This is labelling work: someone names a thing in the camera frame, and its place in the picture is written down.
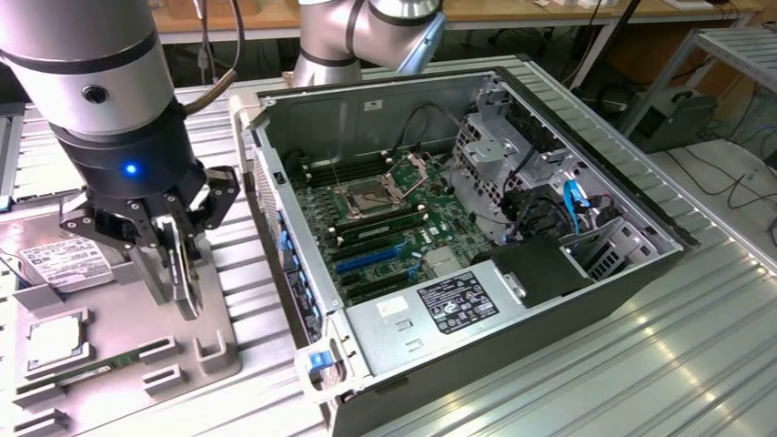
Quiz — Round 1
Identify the black case wire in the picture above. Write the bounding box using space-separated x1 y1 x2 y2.
389 103 464 159

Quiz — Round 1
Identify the CPU socket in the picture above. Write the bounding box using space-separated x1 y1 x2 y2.
330 179 405 225

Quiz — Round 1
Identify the grey metal disk bay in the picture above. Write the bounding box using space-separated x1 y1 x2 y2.
452 75 584 238

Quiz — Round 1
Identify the grey parts rack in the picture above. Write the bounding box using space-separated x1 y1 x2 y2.
0 218 244 437

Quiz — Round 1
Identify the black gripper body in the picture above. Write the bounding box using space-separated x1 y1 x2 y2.
60 107 212 211

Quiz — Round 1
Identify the open black PC case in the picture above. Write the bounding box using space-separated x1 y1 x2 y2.
229 66 700 437

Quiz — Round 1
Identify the silver chipset heatsink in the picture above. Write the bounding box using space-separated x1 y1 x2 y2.
424 248 470 275

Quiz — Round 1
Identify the grey power supply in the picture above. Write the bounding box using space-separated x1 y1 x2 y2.
342 261 529 381

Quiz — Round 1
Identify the silver hard disk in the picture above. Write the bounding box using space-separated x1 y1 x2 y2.
0 220 120 295

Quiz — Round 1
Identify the black floor device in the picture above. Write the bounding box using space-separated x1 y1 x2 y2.
630 88 721 154

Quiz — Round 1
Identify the black plastic shroud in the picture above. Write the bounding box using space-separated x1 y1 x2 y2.
490 236 597 311

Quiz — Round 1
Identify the blue wire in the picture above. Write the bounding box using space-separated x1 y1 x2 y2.
564 179 593 239

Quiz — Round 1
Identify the wooden desk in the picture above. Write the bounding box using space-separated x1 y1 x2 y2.
150 0 764 90

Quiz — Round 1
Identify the black camera cable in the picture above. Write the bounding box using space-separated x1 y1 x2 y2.
181 0 245 115

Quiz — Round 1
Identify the plain green RAM stick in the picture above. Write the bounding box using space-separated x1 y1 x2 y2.
15 349 148 395

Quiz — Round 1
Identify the black wire bundle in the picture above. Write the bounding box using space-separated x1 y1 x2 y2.
501 187 578 245

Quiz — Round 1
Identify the silver CPU chip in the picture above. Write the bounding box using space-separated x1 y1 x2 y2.
27 316 85 366

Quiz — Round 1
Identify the green motherboard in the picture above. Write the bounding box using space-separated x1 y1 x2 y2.
290 149 498 306

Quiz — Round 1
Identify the silver socket cover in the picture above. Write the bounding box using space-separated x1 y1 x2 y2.
380 152 436 202

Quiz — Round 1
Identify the metal slat side table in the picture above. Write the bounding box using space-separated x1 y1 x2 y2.
642 25 777 137

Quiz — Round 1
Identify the blue case latch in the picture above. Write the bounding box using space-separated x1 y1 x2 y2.
306 350 334 375

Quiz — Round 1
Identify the RAM stick with white label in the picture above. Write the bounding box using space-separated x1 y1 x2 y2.
334 211 429 247

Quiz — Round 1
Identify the black disk wire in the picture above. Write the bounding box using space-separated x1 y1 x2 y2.
0 254 32 289

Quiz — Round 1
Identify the blue expansion slot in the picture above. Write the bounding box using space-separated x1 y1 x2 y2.
334 243 409 277

